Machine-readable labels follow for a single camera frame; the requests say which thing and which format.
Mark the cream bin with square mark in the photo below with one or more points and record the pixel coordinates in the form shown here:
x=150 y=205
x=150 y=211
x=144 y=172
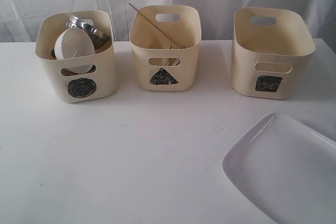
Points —
x=271 y=49

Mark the wooden chopstick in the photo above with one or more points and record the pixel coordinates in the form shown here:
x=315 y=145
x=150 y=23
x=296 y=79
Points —
x=173 y=62
x=151 y=35

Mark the cream bin with triangle mark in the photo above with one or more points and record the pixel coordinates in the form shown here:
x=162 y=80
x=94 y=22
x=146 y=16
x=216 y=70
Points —
x=183 y=25

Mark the white rectangular plate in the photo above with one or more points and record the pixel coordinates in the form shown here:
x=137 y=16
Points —
x=286 y=170

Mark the steel fork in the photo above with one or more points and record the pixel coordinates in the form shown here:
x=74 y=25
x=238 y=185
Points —
x=173 y=47

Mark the white ceramic bowl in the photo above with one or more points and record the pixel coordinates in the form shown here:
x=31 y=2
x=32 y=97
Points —
x=72 y=43

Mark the stainless steel bowl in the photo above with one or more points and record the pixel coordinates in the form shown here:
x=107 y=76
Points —
x=98 y=38

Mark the cream bin with circle mark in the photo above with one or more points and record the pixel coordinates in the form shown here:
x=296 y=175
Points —
x=83 y=78

